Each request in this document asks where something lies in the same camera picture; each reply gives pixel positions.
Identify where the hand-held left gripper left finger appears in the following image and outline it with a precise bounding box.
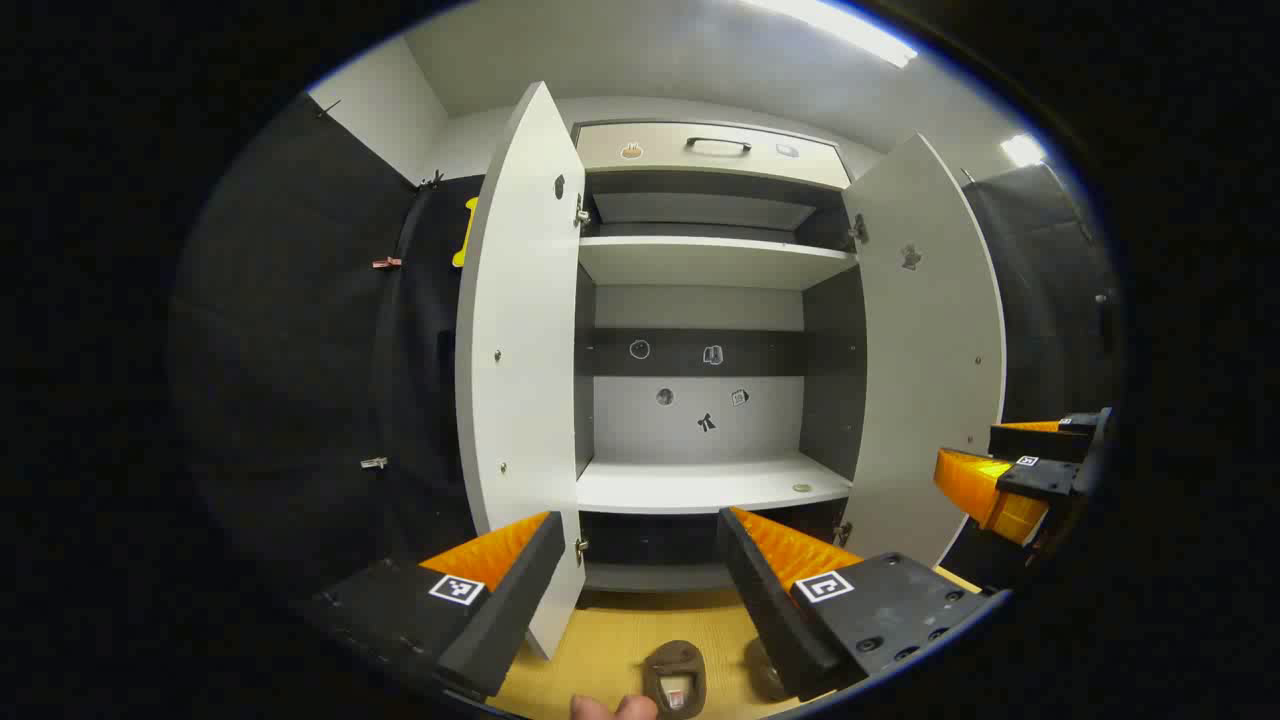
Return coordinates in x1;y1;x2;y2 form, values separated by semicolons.
300;511;567;701

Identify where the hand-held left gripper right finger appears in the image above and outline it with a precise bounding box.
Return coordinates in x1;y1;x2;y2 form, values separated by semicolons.
716;507;1011;703

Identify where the brown fluffy shoe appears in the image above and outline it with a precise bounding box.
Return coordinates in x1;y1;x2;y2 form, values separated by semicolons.
744;638;791;701
642;640;709;716

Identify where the white shoe cabinet door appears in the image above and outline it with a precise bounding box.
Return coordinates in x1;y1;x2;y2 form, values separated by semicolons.
455;80;589;661
838;132;1006;571

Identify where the white shoe cabinet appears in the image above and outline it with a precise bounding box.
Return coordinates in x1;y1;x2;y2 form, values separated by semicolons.
455;80;1006;661

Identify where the white cabinet drawer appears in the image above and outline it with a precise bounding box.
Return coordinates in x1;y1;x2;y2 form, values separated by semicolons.
573;122;853;189

